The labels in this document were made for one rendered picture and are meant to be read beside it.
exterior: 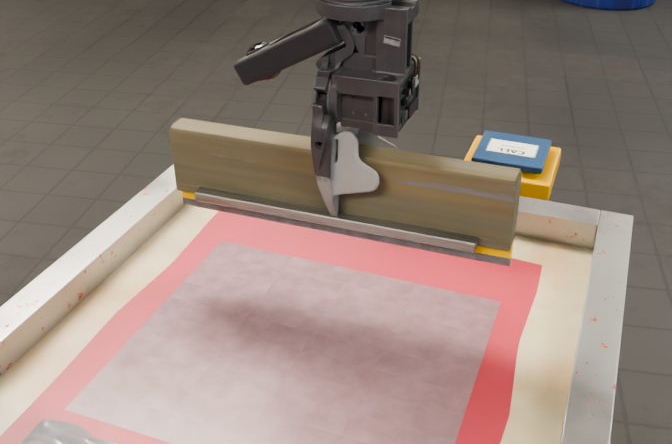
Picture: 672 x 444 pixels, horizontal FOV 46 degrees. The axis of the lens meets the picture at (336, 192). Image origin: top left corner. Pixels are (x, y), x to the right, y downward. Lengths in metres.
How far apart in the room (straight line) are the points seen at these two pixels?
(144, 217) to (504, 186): 0.45
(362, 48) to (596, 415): 0.37
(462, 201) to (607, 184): 2.51
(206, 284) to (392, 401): 0.27
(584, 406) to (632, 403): 1.52
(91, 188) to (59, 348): 2.34
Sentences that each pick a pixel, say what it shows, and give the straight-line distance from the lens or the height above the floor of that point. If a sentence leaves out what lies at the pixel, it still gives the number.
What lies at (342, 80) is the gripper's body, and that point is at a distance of 0.70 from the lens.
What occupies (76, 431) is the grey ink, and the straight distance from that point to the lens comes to 0.76.
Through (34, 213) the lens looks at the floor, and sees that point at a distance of 3.07.
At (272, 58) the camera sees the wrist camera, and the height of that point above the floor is 1.23.
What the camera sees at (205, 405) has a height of 0.96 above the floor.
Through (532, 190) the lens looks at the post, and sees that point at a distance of 1.13.
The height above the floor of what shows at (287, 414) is 0.96.
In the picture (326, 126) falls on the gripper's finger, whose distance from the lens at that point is 0.71.
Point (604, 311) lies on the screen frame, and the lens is 0.84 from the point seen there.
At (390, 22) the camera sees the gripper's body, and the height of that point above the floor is 1.28.
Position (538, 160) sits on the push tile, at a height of 0.97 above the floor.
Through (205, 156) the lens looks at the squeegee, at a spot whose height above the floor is 1.11.
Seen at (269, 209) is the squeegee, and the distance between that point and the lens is 0.80.
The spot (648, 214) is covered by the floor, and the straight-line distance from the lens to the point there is 3.08.
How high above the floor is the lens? 1.48
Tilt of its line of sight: 29 degrees down
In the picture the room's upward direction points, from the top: straight up
